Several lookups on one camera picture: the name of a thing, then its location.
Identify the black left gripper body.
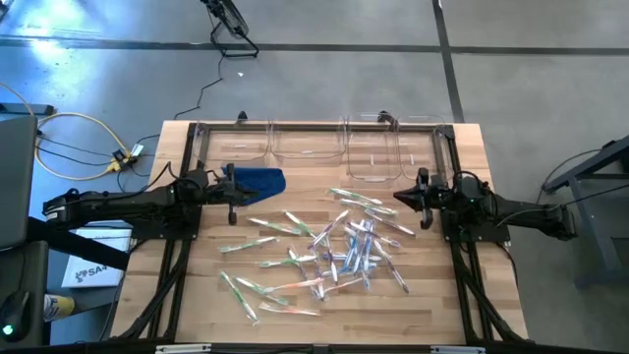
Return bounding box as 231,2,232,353
213,163,247,226

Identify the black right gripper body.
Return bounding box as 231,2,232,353
416,167,451,231

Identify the purple toothbrush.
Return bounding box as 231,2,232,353
345,220,402,249
385,257,411,295
363,209,417,237
326,248,341,287
287,247,315,296
310,255,327,301
307,209,351,250

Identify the blue cloth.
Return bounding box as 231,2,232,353
220,166,287,207

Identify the clear scoop-front plastic bin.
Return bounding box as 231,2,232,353
269,120,348,167
195,120,271,164

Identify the blue-legged side table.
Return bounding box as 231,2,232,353
543,135,629,290

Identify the white printed box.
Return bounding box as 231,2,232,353
60,226,134,290

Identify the black floor fan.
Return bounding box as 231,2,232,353
200,0,260,59

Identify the yellow white can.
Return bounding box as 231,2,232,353
42,293,77,324

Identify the dark grey laptop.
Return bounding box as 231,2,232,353
0,115,39,250

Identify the grey flat bar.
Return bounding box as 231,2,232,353
0,102,55,117

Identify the black computer mouse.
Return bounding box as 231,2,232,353
0,290,31,344

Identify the clear handled plastic bin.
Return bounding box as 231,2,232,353
345,113,400,184
395,115,447,182

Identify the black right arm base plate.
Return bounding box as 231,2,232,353
440,206,512,243

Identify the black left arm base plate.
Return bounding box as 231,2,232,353
130,204,203,242

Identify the white bracket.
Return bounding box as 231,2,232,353
429,344,487,354
154,343,213,354

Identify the black desk frame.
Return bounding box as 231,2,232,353
0,215,132,345

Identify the yellow extension cable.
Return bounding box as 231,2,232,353
0,81,130,182

